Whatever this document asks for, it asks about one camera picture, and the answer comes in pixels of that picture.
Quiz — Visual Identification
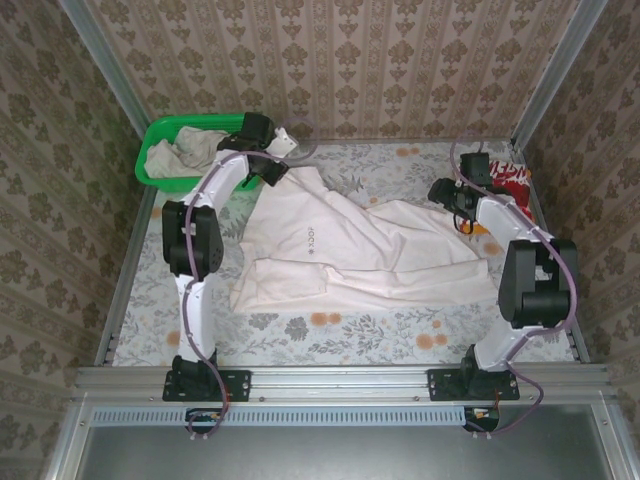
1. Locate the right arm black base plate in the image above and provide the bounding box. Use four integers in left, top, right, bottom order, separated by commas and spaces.
427, 368, 521, 403

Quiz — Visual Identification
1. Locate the grey metal panel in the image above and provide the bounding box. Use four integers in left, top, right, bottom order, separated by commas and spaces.
44, 404, 640, 480

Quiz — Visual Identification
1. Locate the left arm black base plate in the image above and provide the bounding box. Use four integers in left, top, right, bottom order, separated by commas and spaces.
162, 368, 252, 403

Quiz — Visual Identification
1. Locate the aluminium frame post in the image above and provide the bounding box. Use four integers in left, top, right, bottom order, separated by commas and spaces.
509, 0, 609, 151
58, 0, 153, 149

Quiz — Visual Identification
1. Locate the floral patterned table cover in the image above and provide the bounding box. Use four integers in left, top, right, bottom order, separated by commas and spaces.
107, 139, 576, 367

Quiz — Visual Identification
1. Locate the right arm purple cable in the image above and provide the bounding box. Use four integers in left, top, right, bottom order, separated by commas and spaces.
449, 130, 581, 441

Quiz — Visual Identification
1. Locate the aluminium table side rail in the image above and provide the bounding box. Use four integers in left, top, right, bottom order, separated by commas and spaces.
519, 144, 591, 364
94, 187, 157, 367

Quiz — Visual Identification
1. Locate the folded white red-print t-shirt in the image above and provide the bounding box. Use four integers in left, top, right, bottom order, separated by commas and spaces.
487, 159, 532, 221

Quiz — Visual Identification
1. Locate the right black wrist camera box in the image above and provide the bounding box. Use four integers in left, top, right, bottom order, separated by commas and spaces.
459, 152, 491, 189

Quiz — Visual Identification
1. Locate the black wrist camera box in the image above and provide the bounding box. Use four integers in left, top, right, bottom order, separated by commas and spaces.
459, 152, 491, 189
234, 112, 277, 146

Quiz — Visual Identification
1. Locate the black wiring connector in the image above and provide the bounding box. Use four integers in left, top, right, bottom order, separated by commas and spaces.
185, 407, 232, 434
463, 405, 502, 433

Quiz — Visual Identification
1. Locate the crumpled white t-shirt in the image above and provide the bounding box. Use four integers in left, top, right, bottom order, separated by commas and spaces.
144, 125, 231, 180

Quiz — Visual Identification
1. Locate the plain white t-shirt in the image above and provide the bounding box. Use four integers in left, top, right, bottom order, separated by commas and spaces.
228, 167, 496, 315

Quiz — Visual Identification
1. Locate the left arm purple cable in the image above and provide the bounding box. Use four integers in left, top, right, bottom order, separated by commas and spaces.
179, 117, 321, 442

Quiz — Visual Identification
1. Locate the slotted grey cable duct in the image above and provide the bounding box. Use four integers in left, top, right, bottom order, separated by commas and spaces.
92, 404, 466, 427

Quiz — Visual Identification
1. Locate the aluminium mounting rail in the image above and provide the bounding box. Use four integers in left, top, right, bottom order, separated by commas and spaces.
74, 365, 612, 404

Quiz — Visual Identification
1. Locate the green plastic basket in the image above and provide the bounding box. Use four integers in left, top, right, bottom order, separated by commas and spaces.
135, 113, 264, 194

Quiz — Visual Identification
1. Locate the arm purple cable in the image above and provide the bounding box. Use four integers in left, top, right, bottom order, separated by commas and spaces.
179, 117, 321, 442
449, 130, 581, 441

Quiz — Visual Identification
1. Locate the left black wrist camera box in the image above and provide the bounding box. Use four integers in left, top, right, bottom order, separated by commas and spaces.
234, 112, 277, 146

